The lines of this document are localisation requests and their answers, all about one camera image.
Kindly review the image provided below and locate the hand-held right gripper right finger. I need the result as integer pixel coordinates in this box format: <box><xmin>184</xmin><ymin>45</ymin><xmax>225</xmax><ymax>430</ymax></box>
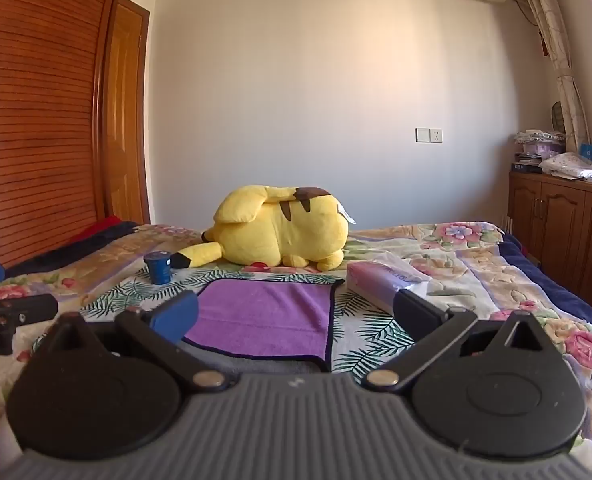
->
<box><xmin>363</xmin><ymin>287</ymin><xmax>553</xmax><ymax>394</ymax></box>

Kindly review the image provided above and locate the stack of folded cloths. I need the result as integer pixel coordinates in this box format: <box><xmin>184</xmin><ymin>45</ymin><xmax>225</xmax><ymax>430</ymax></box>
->
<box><xmin>514</xmin><ymin>129</ymin><xmax>568</xmax><ymax>157</ymax></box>

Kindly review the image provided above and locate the white folded cloth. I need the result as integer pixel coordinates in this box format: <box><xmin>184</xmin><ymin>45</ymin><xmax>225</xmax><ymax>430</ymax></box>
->
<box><xmin>538</xmin><ymin>152</ymin><xmax>592</xmax><ymax>181</ymax></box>

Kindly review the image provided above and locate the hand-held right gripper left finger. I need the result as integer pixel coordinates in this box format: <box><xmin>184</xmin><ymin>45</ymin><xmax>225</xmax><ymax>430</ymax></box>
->
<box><xmin>36</xmin><ymin>289</ymin><xmax>231</xmax><ymax>394</ymax></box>

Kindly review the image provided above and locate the patterned cream curtain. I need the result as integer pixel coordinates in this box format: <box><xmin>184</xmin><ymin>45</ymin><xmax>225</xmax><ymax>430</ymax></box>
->
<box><xmin>508</xmin><ymin>0</ymin><xmax>592</xmax><ymax>154</ymax></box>

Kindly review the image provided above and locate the slatted wooden wardrobe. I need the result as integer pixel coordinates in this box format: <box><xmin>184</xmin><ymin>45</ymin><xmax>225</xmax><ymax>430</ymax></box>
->
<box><xmin>0</xmin><ymin>0</ymin><xmax>129</xmax><ymax>281</ymax></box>

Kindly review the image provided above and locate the dark blue blanket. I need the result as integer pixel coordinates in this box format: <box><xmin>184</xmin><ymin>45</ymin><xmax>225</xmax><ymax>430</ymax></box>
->
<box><xmin>496</xmin><ymin>232</ymin><xmax>592</xmax><ymax>342</ymax></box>

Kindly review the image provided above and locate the wooden cabinet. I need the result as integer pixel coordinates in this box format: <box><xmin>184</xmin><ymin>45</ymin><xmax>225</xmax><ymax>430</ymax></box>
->
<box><xmin>506</xmin><ymin>170</ymin><xmax>592</xmax><ymax>322</ymax></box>

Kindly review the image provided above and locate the red cloth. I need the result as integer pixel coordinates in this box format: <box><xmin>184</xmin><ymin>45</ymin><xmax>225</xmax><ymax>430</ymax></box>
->
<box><xmin>68</xmin><ymin>215</ymin><xmax>122</xmax><ymax>242</ymax></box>

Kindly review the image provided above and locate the pink tissue pack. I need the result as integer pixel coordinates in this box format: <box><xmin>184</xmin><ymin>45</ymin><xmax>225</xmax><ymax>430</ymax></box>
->
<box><xmin>346</xmin><ymin>261</ymin><xmax>433</xmax><ymax>315</ymax></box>

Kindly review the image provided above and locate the yellow plush toy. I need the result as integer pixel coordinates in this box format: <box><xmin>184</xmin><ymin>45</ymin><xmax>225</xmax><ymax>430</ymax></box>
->
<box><xmin>170</xmin><ymin>185</ymin><xmax>357</xmax><ymax>274</ymax></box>

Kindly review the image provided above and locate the dark blue cup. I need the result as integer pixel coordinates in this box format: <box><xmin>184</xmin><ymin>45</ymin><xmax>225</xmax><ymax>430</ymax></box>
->
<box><xmin>144</xmin><ymin>252</ymin><xmax>173</xmax><ymax>285</ymax></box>

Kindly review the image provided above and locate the purple towel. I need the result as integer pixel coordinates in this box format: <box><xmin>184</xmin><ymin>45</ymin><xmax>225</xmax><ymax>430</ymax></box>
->
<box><xmin>180</xmin><ymin>278</ymin><xmax>347</xmax><ymax>374</ymax></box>

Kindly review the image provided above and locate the electric fan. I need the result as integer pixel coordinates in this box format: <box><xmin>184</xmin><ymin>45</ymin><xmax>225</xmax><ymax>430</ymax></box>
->
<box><xmin>549</xmin><ymin>101</ymin><xmax>570</xmax><ymax>134</ymax></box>

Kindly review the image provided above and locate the wooden door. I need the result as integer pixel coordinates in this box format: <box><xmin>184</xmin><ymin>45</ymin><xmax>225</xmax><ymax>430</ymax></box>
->
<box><xmin>102</xmin><ymin>0</ymin><xmax>152</xmax><ymax>226</ymax></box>

